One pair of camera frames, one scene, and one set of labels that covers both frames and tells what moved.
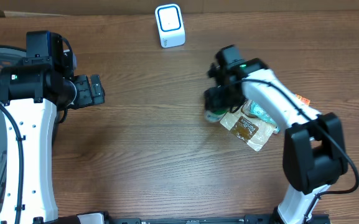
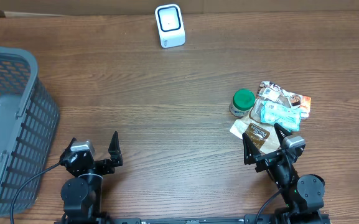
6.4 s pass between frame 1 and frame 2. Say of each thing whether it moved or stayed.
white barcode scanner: stayed
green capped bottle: moved
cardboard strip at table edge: stayed
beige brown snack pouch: moved
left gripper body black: moved
